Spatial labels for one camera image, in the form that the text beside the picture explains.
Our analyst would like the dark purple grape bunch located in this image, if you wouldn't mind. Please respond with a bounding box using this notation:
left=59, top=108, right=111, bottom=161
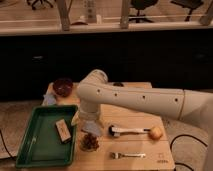
left=83, top=134, right=99, bottom=150

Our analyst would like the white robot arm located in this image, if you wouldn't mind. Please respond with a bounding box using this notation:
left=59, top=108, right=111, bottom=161
left=76, top=69, right=213, bottom=171

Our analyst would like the green plastic cup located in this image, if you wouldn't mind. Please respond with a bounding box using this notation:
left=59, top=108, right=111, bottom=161
left=80, top=133, right=99, bottom=152

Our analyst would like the grey folded cloth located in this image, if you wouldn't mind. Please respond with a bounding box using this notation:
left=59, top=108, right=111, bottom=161
left=82, top=121, right=102, bottom=137

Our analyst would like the dark red bowl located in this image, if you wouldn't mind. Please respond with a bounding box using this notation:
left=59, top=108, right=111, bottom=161
left=53, top=78, right=73, bottom=97

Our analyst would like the light blue cloth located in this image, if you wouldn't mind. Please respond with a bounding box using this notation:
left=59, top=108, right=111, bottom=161
left=43, top=93, right=57, bottom=106

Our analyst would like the wooden block in tray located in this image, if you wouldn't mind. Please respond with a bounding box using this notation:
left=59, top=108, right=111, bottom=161
left=55, top=119, right=71, bottom=143

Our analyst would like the silver fork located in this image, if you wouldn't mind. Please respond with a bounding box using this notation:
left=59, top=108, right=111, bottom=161
left=110, top=152, right=146, bottom=159

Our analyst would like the office chair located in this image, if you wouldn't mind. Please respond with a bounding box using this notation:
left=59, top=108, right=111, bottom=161
left=171, top=0, right=204, bottom=21
left=129, top=0, right=158, bottom=23
left=26, top=0, right=53, bottom=10

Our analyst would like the green plastic tray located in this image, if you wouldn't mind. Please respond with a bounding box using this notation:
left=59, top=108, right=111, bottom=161
left=16, top=105, right=78, bottom=168

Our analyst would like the office chair left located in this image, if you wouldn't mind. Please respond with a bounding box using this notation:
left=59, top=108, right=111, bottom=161
left=26, top=0, right=53, bottom=10

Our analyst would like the office chair right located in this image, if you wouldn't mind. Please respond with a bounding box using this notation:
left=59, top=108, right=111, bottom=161
left=171, top=0, right=204, bottom=21

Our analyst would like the white handled brush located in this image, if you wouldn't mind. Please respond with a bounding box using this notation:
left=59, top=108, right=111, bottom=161
left=108, top=125, right=150, bottom=137

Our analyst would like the black cable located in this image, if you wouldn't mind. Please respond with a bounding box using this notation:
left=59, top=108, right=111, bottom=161
left=0, top=129, right=16, bottom=162
left=169, top=134, right=209, bottom=171

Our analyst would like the black cable left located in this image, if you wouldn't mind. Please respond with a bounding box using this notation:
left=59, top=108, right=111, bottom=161
left=0, top=129, right=16, bottom=162

